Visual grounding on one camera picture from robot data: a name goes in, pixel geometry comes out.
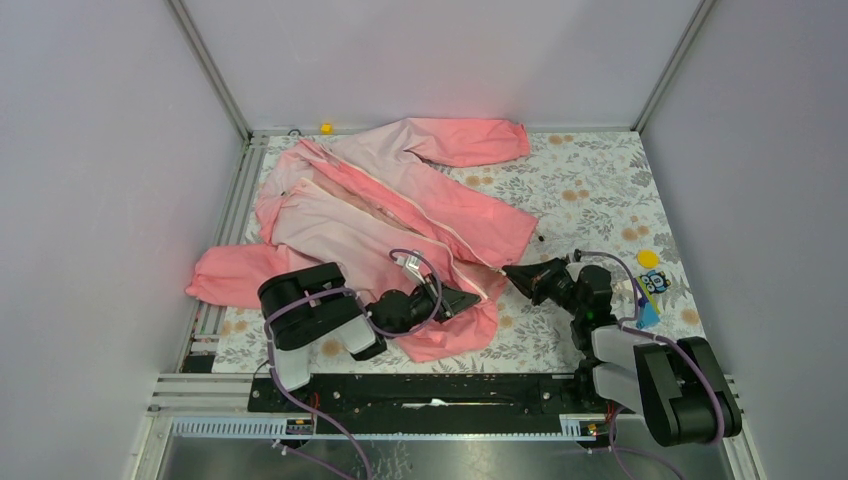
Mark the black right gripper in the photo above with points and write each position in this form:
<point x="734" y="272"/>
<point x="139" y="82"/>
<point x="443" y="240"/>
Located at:
<point x="524" y="277"/>

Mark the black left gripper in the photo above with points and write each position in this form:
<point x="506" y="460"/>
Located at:
<point x="454" y="301"/>

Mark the pink zip-up jacket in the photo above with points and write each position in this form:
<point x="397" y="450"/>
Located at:
<point x="353" y="200"/>

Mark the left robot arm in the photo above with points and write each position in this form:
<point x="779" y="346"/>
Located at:
<point x="308" y="305"/>

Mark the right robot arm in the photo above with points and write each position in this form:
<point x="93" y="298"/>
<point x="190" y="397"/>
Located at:
<point x="677" y="386"/>

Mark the floral patterned table mat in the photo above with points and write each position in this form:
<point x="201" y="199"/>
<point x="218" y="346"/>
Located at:
<point x="590" y="191"/>

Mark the yellow round disc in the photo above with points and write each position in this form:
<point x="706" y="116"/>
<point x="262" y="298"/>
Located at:
<point x="648" y="259"/>

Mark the cartoon sticker toy block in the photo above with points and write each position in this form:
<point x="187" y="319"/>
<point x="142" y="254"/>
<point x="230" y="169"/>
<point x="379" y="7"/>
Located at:
<point x="643" y="292"/>

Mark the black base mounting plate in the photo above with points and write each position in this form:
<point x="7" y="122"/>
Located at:
<point x="334" y="398"/>

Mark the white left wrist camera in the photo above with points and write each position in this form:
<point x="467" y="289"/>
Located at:
<point x="411" y="266"/>

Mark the grey slotted cable duct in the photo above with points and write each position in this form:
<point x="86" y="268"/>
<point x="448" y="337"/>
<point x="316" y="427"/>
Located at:
<point x="422" y="426"/>

